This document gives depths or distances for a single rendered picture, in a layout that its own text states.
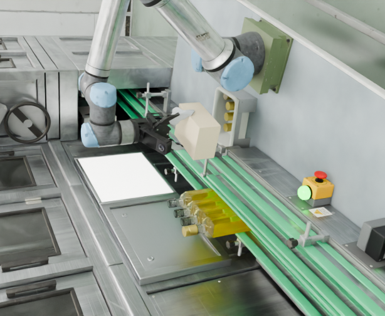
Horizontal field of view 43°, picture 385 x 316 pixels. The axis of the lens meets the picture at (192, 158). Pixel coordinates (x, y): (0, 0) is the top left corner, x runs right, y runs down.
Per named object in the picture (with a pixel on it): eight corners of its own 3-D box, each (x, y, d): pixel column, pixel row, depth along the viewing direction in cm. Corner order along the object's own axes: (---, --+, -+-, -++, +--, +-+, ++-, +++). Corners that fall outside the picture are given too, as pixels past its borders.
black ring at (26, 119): (49, 138, 244) (4, 142, 235) (48, 98, 235) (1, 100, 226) (51, 142, 240) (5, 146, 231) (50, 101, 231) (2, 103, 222)
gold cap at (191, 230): (192, 227, 164) (180, 230, 162) (195, 222, 161) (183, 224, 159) (195, 237, 162) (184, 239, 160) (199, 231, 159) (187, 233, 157)
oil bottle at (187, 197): (227, 197, 189) (177, 205, 180) (229, 184, 186) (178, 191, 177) (234, 204, 184) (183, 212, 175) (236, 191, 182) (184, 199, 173)
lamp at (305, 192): (301, 194, 156) (294, 195, 155) (305, 182, 154) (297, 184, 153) (310, 202, 152) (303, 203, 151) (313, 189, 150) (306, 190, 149)
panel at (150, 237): (142, 155, 242) (73, 163, 228) (143, 150, 241) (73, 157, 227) (231, 265, 171) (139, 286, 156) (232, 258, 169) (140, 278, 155)
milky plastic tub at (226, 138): (226, 134, 210) (209, 135, 206) (234, 84, 200) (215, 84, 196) (247, 151, 196) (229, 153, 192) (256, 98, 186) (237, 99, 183)
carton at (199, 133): (199, 102, 165) (179, 103, 162) (221, 126, 153) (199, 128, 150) (194, 132, 171) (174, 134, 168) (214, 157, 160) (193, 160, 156)
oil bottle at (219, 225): (251, 221, 175) (197, 231, 166) (253, 207, 172) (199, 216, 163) (259, 229, 171) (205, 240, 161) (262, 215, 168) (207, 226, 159)
